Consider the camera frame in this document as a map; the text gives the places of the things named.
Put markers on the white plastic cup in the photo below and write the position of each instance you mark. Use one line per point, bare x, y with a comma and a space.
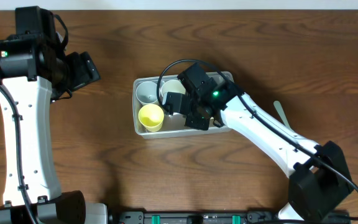
173, 86

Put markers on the grey plastic cup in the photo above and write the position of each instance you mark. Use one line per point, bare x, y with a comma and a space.
146, 93

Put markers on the clear plastic container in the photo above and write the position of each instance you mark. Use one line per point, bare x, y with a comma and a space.
173, 126

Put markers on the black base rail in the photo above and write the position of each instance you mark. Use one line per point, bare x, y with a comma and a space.
193, 218

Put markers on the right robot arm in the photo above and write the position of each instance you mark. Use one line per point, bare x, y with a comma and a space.
319, 178

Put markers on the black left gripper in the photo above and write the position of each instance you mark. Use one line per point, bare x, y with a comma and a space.
84, 70

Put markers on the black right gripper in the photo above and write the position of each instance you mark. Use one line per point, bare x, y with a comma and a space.
175, 104

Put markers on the yellow plastic cup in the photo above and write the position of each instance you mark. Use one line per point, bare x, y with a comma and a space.
151, 116

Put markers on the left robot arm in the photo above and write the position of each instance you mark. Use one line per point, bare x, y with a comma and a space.
35, 71

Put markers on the mint green plastic spoon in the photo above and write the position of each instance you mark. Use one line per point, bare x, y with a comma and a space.
281, 113

